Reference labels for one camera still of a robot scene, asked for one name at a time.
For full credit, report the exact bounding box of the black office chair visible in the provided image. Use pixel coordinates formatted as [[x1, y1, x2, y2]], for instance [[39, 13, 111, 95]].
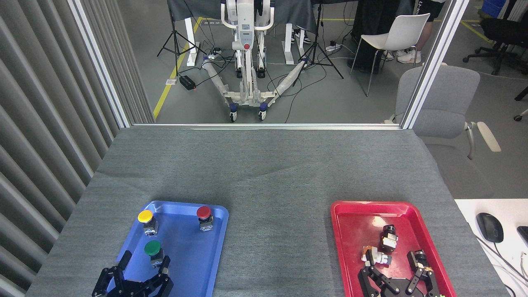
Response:
[[463, 16, 528, 76]]

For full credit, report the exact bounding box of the red plastic tray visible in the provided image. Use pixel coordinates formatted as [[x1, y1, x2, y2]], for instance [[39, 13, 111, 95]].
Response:
[[330, 200, 457, 297]]

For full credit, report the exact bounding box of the grey felt table cloth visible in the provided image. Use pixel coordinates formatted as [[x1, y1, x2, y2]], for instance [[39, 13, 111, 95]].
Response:
[[25, 127, 510, 297]]

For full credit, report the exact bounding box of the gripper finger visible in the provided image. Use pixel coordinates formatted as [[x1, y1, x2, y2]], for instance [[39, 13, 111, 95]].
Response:
[[92, 250, 132, 297], [144, 256, 173, 291], [404, 267, 440, 297], [358, 266, 398, 297]]

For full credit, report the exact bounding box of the black computer mouse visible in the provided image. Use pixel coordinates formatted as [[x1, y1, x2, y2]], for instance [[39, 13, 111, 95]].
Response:
[[476, 212, 504, 243]]

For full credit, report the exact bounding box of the green push button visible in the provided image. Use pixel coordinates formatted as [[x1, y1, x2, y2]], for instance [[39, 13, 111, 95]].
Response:
[[144, 240, 164, 268]]

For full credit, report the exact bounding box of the white wheeled stand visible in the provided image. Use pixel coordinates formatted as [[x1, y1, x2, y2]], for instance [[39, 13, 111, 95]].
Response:
[[201, 0, 308, 123]]

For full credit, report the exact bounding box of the white desk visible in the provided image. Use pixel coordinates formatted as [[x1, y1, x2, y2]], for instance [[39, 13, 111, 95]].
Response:
[[454, 199, 528, 297]]

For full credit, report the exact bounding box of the white orange switch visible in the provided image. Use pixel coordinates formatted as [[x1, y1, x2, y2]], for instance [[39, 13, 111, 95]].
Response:
[[361, 245, 392, 266]]

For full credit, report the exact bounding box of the white plastic chair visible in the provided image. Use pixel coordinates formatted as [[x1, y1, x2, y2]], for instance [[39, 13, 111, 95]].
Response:
[[350, 13, 431, 97]]

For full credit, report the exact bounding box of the blue plastic tray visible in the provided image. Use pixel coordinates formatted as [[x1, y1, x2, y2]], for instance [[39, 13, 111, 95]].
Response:
[[101, 200, 229, 297]]

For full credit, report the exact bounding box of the blue storage bin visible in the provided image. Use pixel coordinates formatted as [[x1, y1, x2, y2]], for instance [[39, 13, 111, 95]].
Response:
[[482, 0, 508, 18]]

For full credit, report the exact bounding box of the black selector switch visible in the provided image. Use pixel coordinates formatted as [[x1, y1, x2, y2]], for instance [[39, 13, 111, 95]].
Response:
[[379, 225, 399, 252]]

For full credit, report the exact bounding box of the silver post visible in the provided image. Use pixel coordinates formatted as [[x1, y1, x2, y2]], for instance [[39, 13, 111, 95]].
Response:
[[401, 0, 470, 129]]

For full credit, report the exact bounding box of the yellow push button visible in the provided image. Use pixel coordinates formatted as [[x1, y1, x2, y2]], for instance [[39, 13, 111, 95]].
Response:
[[137, 210, 159, 237]]

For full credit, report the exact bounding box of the table with dark cloth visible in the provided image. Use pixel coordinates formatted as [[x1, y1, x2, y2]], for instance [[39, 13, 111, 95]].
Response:
[[167, 0, 318, 66]]

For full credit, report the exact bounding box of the red push button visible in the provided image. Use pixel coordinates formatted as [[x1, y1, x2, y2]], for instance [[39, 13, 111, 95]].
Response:
[[196, 206, 214, 232]]

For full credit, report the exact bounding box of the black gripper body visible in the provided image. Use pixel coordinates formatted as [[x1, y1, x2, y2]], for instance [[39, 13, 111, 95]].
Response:
[[384, 279, 411, 297], [108, 280, 174, 297]]

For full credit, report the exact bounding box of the grey office chair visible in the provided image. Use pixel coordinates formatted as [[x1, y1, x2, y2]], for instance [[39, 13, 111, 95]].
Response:
[[384, 63, 502, 198]]

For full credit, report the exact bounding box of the black tripod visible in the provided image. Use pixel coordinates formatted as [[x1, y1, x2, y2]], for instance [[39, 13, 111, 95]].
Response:
[[292, 0, 344, 87], [157, 0, 207, 77]]

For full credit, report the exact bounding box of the black switch orange base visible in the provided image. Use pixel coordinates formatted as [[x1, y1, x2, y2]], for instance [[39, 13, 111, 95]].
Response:
[[407, 249, 433, 272]]

